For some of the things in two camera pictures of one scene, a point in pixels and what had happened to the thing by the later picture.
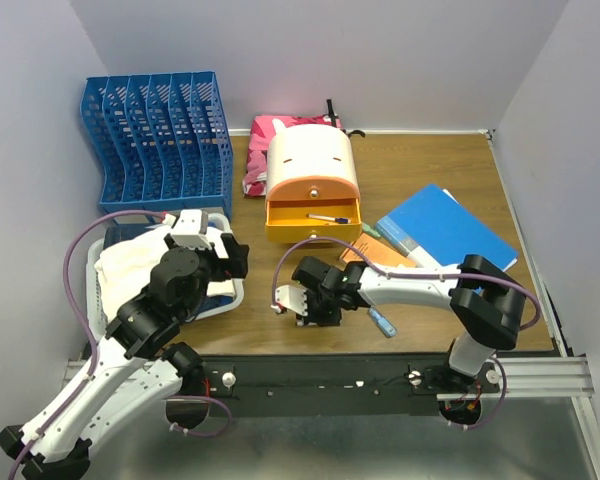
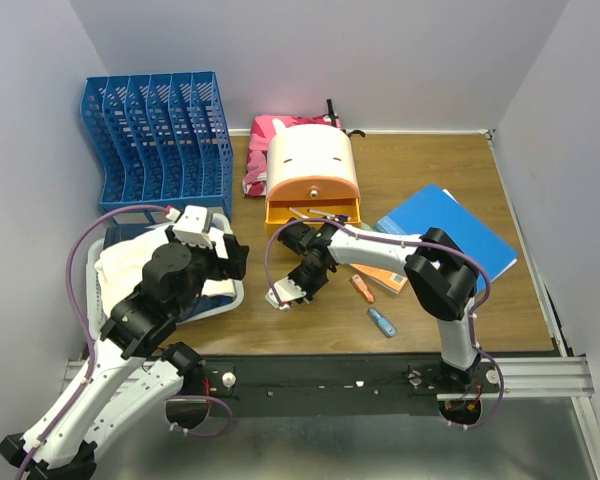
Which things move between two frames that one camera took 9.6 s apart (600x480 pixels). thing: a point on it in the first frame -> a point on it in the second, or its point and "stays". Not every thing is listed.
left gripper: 236,265 stays
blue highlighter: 386,326 stays
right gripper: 332,320 -> 310,291
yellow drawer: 287,219 stays
